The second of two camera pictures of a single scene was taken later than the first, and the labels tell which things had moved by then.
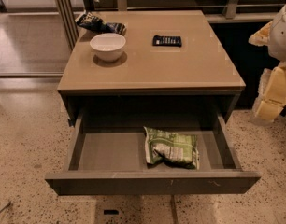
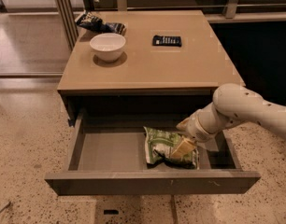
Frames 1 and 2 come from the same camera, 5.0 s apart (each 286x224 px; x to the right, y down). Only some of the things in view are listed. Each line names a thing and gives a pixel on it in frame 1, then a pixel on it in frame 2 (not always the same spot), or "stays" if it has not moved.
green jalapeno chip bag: x=180 y=150 stays
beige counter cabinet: x=173 y=61 stays
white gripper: x=282 y=35 to x=195 y=129
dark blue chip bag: x=92 y=22 stays
